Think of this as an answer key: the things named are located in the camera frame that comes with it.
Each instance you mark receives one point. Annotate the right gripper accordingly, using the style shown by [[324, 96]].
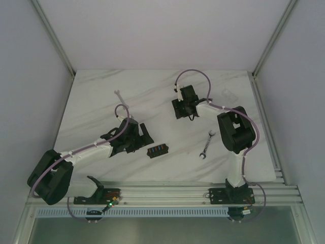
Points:
[[179, 113]]

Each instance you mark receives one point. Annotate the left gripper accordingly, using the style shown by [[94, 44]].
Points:
[[139, 139]]

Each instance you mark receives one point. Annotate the black fuse box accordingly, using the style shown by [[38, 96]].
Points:
[[157, 151]]

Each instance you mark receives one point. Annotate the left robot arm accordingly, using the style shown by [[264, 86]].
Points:
[[53, 177]]

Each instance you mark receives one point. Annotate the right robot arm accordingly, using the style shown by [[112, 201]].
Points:
[[237, 133]]

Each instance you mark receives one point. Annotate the clear plastic fuse box cover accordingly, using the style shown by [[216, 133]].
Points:
[[231, 97]]

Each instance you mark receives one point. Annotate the silver combination wrench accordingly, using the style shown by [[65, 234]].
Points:
[[203, 153]]

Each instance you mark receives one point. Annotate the small silver wrench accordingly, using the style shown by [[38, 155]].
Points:
[[117, 93]]

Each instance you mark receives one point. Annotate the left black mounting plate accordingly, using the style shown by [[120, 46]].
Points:
[[109, 195]]

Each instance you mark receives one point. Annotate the black mounting plate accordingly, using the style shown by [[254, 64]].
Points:
[[231, 196], [109, 195]]

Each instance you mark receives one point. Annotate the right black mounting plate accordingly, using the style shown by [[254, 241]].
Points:
[[231, 196]]

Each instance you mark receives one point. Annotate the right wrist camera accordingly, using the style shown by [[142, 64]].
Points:
[[178, 92]]

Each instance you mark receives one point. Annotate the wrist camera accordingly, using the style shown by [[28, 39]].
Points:
[[178, 92], [121, 118]]

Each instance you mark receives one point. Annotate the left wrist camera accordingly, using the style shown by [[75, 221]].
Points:
[[121, 118]]

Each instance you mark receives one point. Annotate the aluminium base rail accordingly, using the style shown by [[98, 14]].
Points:
[[196, 193]]

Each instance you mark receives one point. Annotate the right aluminium frame post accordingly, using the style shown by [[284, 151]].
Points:
[[280, 27]]

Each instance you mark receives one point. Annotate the aluminium frame post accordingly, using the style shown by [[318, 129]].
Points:
[[52, 36], [280, 27]]

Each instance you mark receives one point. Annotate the slotted cable duct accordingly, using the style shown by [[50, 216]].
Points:
[[136, 212]]

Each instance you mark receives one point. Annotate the left aluminium frame post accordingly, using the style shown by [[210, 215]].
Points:
[[52, 36]]

